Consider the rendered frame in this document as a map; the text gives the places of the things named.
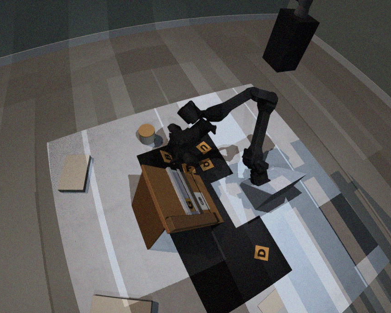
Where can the tan flat rectangular board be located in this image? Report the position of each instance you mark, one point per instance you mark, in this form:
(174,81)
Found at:
(75,173)

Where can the white paper ticket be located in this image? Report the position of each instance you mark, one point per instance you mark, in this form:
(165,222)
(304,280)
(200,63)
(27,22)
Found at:
(201,200)

